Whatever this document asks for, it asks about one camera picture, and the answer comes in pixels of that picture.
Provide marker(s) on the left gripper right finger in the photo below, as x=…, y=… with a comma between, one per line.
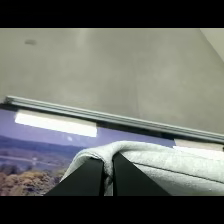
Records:
x=133, y=182

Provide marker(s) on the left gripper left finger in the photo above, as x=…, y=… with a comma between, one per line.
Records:
x=84, y=181

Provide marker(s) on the light grey garment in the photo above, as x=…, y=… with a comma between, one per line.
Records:
x=173, y=166

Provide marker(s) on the silver frame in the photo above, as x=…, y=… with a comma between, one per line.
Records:
x=110, y=116

